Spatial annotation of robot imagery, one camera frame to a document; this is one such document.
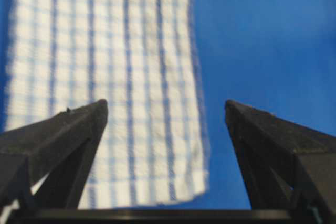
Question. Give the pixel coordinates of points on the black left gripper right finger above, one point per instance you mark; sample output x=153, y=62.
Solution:
x=284, y=165

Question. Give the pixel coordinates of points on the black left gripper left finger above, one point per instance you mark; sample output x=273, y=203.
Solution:
x=46, y=164

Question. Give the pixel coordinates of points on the white blue checked towel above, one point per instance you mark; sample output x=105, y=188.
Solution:
x=138, y=55

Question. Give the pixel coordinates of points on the blue table cloth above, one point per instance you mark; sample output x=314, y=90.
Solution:
x=274, y=55

